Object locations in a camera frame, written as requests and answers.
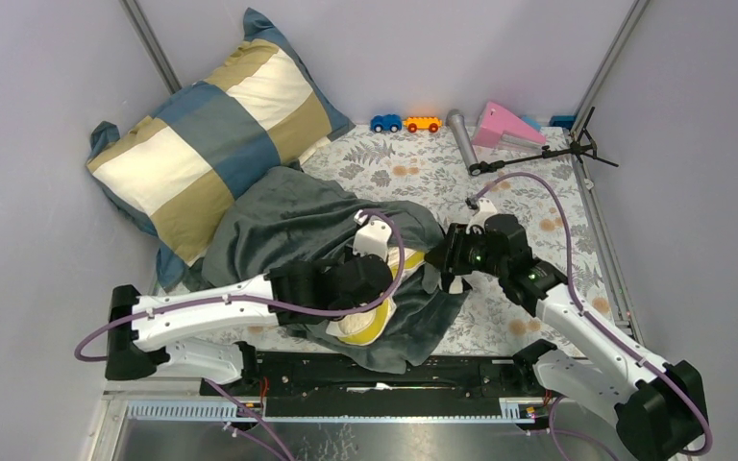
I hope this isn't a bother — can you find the orange toy car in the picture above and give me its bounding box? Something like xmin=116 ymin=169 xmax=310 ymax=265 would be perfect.
xmin=403 ymin=116 xmax=443 ymax=133

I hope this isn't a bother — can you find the blue yellow checked pillow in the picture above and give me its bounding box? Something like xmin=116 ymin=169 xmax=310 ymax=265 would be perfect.
xmin=86 ymin=9 xmax=353 ymax=288

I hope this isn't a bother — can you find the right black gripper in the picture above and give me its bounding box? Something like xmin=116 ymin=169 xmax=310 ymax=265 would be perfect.
xmin=424 ymin=223 xmax=507 ymax=279

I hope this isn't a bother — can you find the purple cable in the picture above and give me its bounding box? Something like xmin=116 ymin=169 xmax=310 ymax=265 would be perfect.
xmin=74 ymin=208 xmax=408 ymax=461
xmin=465 ymin=171 xmax=715 ymax=461

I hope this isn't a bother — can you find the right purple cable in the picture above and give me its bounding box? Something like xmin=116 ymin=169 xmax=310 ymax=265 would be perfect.
xmin=465 ymin=171 xmax=715 ymax=461

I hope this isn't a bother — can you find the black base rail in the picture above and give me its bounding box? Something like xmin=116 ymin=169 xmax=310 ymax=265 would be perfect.
xmin=223 ymin=352 xmax=556 ymax=417

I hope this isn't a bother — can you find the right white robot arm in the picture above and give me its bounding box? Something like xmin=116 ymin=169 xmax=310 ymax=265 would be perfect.
xmin=425 ymin=199 xmax=709 ymax=460

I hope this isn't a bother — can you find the grey microphone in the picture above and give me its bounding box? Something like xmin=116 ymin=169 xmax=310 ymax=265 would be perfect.
xmin=445 ymin=109 xmax=480 ymax=177

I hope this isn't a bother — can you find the zebra and grey pillowcase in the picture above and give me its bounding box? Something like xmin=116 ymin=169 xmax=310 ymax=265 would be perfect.
xmin=184 ymin=167 xmax=466 ymax=374

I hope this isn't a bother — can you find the blue toy car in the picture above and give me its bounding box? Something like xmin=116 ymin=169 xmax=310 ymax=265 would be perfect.
xmin=370 ymin=113 xmax=403 ymax=133

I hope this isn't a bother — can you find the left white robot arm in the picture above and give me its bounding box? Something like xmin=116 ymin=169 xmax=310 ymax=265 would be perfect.
xmin=105 ymin=210 xmax=403 ymax=395

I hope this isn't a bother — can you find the black mini tripod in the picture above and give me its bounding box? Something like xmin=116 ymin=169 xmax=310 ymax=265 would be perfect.
xmin=467 ymin=107 xmax=619 ymax=177

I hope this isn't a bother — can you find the white slotted cable duct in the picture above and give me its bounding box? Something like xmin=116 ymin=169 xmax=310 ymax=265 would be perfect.
xmin=127 ymin=396 xmax=535 ymax=425

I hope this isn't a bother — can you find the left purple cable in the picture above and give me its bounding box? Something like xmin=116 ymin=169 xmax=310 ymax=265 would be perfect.
xmin=74 ymin=208 xmax=408 ymax=461

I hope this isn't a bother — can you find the blue block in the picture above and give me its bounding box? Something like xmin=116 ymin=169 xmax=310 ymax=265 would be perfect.
xmin=549 ymin=115 xmax=577 ymax=130

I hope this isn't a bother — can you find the floral table cloth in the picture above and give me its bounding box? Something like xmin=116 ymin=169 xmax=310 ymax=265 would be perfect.
xmin=146 ymin=124 xmax=622 ymax=357

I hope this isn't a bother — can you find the cream pillow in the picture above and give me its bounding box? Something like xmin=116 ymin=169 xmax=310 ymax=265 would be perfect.
xmin=325 ymin=248 xmax=425 ymax=347

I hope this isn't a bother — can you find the pink triangular block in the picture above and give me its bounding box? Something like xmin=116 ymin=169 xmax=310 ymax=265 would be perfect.
xmin=471 ymin=101 xmax=546 ymax=149

